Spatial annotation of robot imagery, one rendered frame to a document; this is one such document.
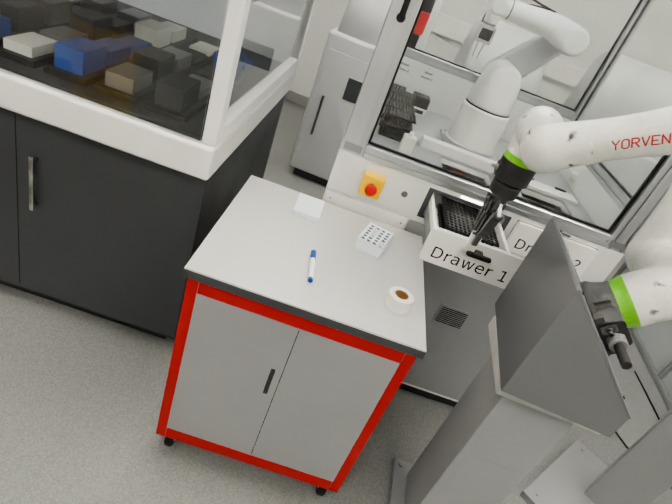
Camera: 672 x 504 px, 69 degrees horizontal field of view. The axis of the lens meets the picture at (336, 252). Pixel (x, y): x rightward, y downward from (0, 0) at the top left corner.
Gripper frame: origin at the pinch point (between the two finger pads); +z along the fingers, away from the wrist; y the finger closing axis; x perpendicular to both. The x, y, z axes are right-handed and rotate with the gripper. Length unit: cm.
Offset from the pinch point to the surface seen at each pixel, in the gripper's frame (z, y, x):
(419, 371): 79, -27, 18
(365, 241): 14.0, -5.2, -27.1
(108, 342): 93, -5, -102
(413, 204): 9.5, -30.1, -13.4
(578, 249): 4, -27, 43
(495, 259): 3.6, -1.8, 9.0
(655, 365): 95, -108, 176
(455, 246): 3.9, -2.1, -3.1
